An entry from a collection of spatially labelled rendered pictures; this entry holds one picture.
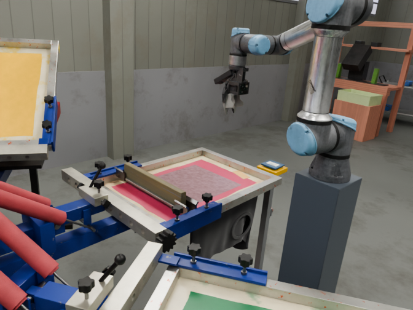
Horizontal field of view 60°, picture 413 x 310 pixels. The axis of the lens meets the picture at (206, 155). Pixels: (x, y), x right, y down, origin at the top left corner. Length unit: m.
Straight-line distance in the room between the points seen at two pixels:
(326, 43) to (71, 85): 3.55
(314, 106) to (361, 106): 5.36
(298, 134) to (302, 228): 0.41
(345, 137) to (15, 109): 1.51
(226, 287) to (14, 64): 1.64
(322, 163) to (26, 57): 1.68
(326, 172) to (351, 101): 5.33
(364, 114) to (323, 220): 5.23
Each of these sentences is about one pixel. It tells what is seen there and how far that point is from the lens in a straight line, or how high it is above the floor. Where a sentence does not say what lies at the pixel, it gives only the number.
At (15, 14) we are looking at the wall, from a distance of 4.17.
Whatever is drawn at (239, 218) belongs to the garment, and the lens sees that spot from 1.79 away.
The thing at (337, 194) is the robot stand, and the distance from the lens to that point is 1.32.
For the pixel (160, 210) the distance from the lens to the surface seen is 1.52.
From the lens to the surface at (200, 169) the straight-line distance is 1.95.
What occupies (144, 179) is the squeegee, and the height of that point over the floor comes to 1.03.
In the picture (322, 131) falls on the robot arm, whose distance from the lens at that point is 1.21.
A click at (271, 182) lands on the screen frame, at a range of 1.80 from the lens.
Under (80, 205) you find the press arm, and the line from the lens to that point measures 1.41.
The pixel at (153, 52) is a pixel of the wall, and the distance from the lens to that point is 4.90.
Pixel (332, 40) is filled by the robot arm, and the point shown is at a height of 1.68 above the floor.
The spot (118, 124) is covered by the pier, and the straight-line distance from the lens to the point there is 4.57.
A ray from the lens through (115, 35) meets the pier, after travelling 4.40.
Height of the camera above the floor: 1.70
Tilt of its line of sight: 20 degrees down
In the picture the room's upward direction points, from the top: 4 degrees clockwise
